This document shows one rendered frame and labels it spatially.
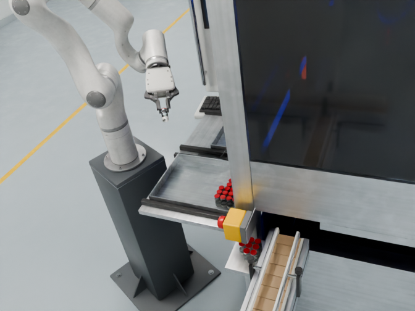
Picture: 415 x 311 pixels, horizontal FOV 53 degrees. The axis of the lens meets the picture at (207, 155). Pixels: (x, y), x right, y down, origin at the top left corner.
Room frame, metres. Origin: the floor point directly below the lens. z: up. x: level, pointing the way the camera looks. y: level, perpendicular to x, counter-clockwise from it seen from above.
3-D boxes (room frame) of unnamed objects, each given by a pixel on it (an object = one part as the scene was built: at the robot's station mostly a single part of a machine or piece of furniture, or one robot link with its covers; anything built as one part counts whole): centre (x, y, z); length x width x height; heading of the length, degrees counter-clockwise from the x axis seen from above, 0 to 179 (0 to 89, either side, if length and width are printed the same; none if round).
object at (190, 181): (1.20, 0.03, 0.90); 0.34 x 0.26 x 0.04; 62
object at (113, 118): (1.53, 0.36, 1.16); 0.19 x 0.12 x 0.24; 175
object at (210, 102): (1.84, -0.21, 0.82); 0.40 x 0.14 x 0.02; 68
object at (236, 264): (0.84, -0.08, 0.87); 0.14 x 0.13 x 0.02; 62
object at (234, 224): (0.87, -0.05, 1.00); 0.08 x 0.07 x 0.07; 62
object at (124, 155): (1.50, 0.36, 0.95); 0.19 x 0.19 x 0.18
